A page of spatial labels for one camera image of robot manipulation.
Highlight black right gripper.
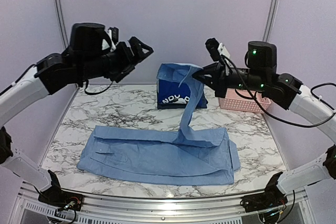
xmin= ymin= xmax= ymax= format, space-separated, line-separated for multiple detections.
xmin=191 ymin=61 xmax=268 ymax=99

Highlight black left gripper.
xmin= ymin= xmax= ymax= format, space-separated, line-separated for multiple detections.
xmin=77 ymin=35 xmax=154 ymax=83

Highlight royal blue printed t-shirt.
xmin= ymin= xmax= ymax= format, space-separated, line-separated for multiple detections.
xmin=157 ymin=79 xmax=208 ymax=110

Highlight light blue shirt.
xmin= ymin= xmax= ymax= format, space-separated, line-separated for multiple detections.
xmin=77 ymin=63 xmax=240 ymax=186

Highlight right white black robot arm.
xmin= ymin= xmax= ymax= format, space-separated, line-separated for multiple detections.
xmin=193 ymin=38 xmax=335 ymax=212

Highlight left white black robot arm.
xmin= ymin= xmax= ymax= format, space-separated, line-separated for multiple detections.
xmin=1 ymin=23 xmax=154 ymax=207

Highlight pink perforated plastic basket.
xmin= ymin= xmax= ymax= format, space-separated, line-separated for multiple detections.
xmin=218 ymin=89 xmax=271 ymax=113

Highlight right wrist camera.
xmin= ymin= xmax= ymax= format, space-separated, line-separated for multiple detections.
xmin=205 ymin=38 xmax=230 ymax=62

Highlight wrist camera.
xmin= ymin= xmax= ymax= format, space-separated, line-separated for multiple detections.
xmin=205 ymin=38 xmax=230 ymax=62
xmin=102 ymin=27 xmax=119 ymax=51

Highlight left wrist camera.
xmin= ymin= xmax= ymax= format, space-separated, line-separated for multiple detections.
xmin=102 ymin=27 xmax=119 ymax=51

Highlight right aluminium corner post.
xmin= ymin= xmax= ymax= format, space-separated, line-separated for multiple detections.
xmin=262 ymin=0 xmax=279 ymax=42

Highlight aluminium corner post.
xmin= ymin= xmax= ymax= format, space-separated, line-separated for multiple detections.
xmin=262 ymin=0 xmax=279 ymax=42
xmin=54 ymin=0 xmax=68 ymax=49

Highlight left aluminium corner post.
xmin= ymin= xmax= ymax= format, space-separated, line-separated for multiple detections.
xmin=54 ymin=0 xmax=68 ymax=49

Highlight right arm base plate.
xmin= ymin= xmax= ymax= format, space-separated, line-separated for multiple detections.
xmin=240 ymin=193 xmax=288 ymax=212

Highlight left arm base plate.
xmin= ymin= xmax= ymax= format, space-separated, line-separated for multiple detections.
xmin=38 ymin=191 xmax=83 ymax=211

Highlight aluminium front rail frame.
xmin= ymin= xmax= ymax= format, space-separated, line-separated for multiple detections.
xmin=8 ymin=182 xmax=315 ymax=223

